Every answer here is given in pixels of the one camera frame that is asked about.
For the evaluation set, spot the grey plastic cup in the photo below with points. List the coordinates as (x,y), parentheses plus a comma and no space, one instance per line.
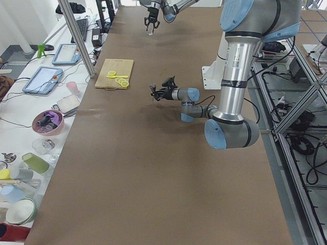
(22,174)

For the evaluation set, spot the black computer mouse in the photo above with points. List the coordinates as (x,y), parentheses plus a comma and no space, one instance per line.
(48,47)

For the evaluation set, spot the black keyboard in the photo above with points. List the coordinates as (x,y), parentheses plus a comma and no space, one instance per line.
(82,25)

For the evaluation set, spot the wooden cutting board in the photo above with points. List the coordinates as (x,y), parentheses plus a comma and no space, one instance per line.
(122,67)

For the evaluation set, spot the lemon slice on board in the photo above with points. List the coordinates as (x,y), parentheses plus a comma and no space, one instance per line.
(111,73)

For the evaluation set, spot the yellow plastic knife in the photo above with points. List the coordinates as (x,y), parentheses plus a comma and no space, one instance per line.
(124,77)

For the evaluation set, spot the aluminium frame post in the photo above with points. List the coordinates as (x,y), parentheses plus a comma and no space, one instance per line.
(74,30)

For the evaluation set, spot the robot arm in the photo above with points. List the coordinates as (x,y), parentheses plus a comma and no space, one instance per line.
(245,24)
(169,11)

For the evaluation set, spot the blue plastic cup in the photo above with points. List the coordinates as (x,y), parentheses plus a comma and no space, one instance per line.
(12,193)

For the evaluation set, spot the white kitchen scale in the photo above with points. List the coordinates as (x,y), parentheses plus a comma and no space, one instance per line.
(68,104)

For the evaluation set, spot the black power adapter box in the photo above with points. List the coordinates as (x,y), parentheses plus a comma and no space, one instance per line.
(96,38)

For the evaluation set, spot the white bowl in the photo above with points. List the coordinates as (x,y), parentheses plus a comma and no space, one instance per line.
(21,212)

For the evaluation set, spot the pink plastic cup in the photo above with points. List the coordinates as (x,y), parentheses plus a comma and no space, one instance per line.
(72,87)

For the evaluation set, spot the clear wine glass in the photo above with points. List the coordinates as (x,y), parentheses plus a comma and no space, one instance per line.
(46,147)

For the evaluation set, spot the near blue teach pendant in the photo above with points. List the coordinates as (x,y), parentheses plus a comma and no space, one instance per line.
(43,80)

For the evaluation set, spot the steel jigger shaker cup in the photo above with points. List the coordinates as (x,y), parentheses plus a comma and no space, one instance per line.
(153,91)

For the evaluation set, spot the far blue teach pendant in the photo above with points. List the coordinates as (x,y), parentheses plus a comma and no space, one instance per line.
(66,54)

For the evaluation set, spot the green plastic cup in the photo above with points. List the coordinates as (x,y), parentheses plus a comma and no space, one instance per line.
(36,163)

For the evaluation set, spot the blue teach pendant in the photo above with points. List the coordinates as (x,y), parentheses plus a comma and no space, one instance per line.
(66,54)
(43,80)

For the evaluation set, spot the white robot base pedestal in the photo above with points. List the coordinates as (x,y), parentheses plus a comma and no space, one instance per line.
(212,75)

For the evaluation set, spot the green handled reacher tool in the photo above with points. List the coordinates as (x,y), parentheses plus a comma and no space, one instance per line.
(41,50)

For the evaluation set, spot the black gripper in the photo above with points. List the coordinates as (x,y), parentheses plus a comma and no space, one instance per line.
(152,13)
(167,93)

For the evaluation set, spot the clear glass measuring cup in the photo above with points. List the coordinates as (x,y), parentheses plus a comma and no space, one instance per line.
(149,32)

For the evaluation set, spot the pink bowl with items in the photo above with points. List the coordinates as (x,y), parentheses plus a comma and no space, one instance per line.
(48,123)

